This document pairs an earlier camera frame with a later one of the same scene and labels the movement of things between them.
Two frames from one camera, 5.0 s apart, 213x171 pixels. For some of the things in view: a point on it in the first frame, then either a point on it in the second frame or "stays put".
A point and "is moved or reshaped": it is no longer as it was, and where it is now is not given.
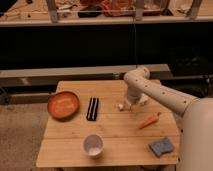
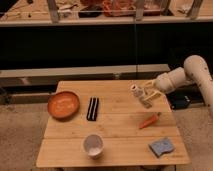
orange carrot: [149, 121] stays put
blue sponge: [161, 146] stays put
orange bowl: [63, 105] stays put
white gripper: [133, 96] -> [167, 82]
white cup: [93, 145] stays put
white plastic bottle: [123, 106] is moved or reshaped
